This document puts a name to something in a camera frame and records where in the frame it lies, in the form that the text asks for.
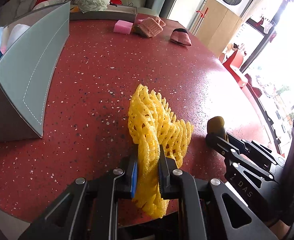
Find yellow foam fruit net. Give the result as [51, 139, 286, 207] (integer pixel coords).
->
[128, 85, 194, 219]

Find white nonwoven bag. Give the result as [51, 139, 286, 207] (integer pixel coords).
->
[6, 24, 30, 49]

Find person's right hand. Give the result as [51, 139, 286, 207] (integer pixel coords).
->
[269, 220, 294, 240]

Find red plastic child chair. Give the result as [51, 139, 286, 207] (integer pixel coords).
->
[223, 50, 262, 98]

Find grey storage box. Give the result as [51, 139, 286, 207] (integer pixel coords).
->
[0, 2, 70, 142]

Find pink slipper sock black cuff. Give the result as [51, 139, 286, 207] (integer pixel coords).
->
[170, 28, 192, 47]

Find pink knit sock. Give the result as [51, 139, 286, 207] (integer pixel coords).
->
[132, 17, 166, 38]

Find pink sponge block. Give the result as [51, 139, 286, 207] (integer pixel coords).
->
[113, 20, 133, 35]

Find wooden cabinet panel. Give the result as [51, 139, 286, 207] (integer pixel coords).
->
[195, 0, 242, 57]

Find grey box lid tray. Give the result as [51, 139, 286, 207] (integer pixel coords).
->
[70, 5, 138, 23]

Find red mop handle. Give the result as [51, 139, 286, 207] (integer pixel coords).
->
[193, 7, 209, 35]

